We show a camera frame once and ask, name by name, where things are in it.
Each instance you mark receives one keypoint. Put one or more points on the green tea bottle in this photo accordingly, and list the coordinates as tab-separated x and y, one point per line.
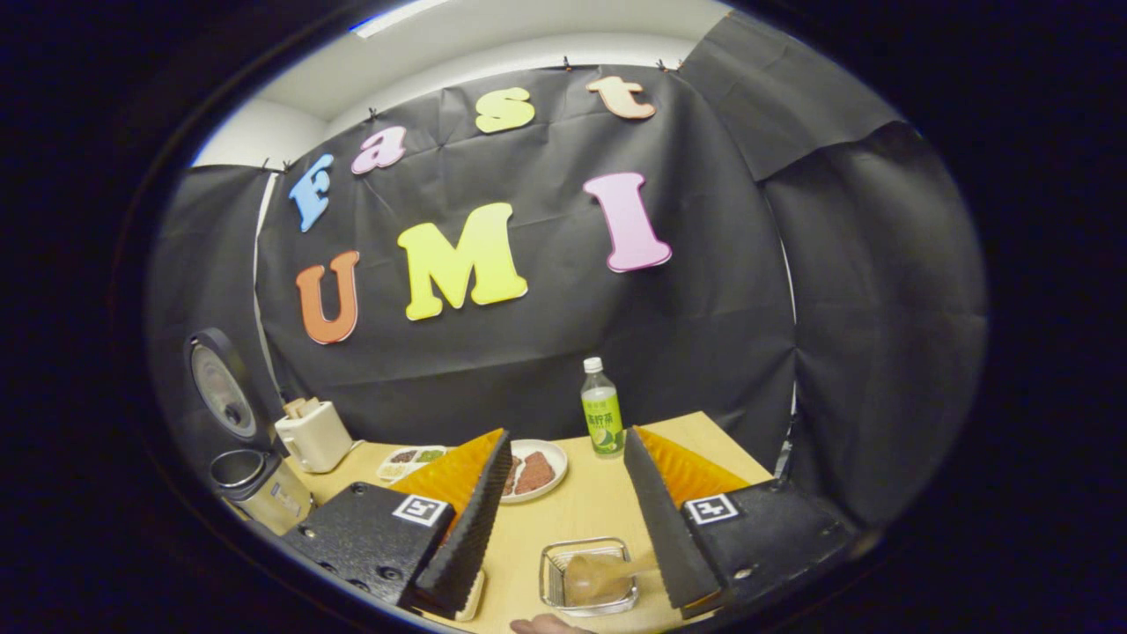
603	423

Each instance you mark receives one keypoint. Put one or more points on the white plate with meat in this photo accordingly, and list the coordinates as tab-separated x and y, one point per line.
541	471

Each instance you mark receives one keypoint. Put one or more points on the wooden spoon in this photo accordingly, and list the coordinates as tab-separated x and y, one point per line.
594	577

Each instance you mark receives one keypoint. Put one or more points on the white toaster with bread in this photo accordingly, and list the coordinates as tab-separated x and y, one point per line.
317	440

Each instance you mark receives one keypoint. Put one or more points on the black backdrop cloth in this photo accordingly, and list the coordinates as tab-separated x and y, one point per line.
704	352

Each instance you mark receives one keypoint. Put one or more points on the white rice tray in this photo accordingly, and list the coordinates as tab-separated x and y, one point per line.
474	599

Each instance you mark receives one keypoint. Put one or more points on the white divided side dish tray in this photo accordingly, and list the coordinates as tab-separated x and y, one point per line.
405	458

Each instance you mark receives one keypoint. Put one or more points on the metal chopstick holder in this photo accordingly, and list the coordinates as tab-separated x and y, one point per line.
553	572

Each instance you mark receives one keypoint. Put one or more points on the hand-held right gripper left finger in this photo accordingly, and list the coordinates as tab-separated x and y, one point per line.
475	528

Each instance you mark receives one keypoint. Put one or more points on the black and silver rice cooker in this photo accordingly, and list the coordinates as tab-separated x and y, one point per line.
273	497

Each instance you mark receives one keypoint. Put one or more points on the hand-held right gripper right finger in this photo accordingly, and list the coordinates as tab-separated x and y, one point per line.
665	528

